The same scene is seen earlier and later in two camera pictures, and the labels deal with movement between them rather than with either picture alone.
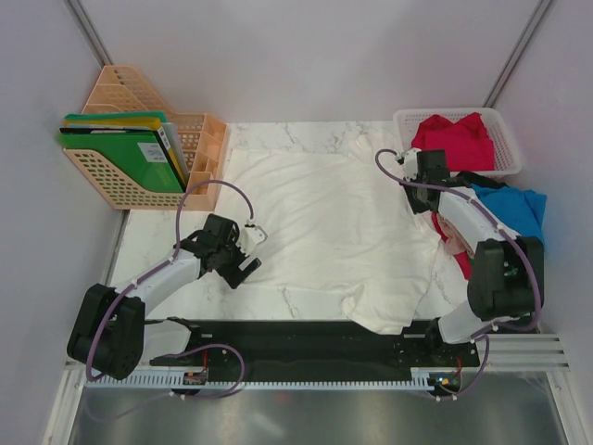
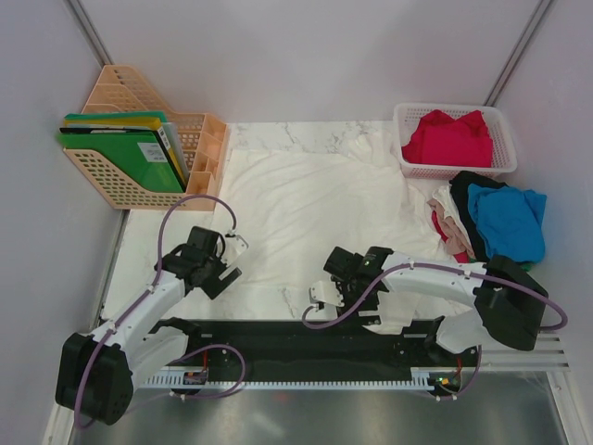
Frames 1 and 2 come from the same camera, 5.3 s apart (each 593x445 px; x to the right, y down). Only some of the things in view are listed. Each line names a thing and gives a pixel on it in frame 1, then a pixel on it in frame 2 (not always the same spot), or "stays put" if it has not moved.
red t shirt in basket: [467, 143] stays put
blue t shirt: [522, 210] stays put
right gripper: [416, 207] to [342, 287]
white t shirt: [345, 224] stays put
